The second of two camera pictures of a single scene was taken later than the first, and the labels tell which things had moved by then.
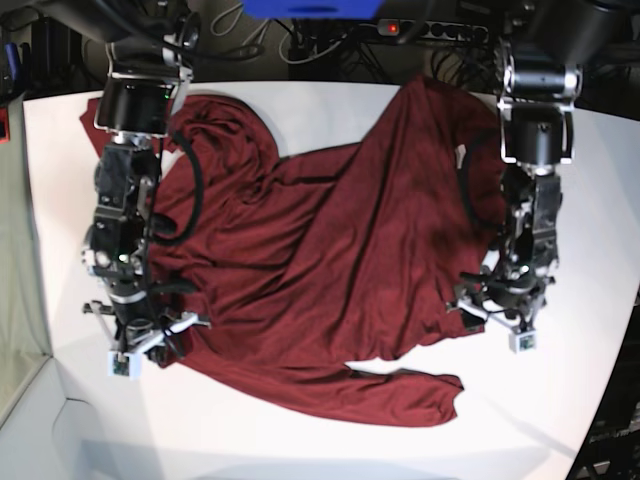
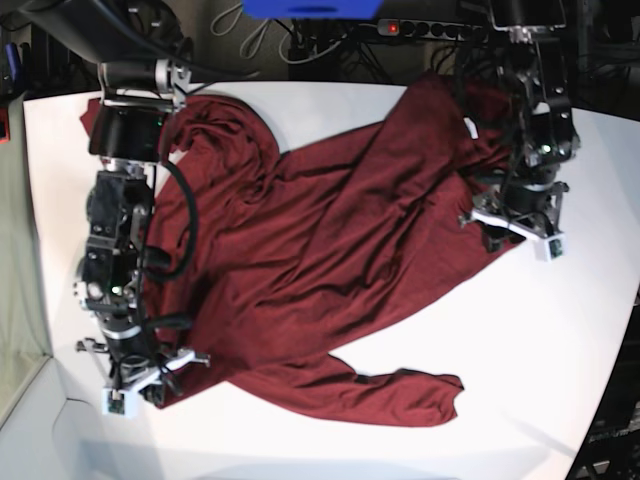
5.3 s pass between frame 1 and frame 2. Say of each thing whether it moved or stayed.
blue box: stayed
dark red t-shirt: moved
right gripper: moved
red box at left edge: stayed
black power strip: stayed
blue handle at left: stayed
